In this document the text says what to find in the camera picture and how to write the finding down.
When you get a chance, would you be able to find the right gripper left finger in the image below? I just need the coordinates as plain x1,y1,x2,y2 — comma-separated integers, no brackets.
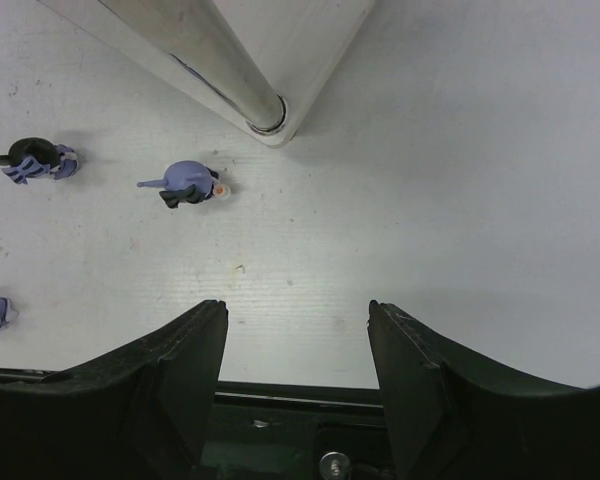
0,300,227,479

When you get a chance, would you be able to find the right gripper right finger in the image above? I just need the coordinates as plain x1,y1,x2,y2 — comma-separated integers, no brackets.
367,301,600,479

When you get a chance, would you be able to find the light wooden two-tier shelf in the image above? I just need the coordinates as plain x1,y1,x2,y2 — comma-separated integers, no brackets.
45,0,374,148

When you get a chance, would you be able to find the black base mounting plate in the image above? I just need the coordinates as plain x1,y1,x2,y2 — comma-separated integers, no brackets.
0,367,396,480

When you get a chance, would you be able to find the purple-headed figure black bow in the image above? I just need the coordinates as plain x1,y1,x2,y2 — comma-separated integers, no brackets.
137,160,231,209

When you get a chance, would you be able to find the black-headed figure purple bow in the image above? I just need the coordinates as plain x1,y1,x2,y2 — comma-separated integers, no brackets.
0,137,80,185

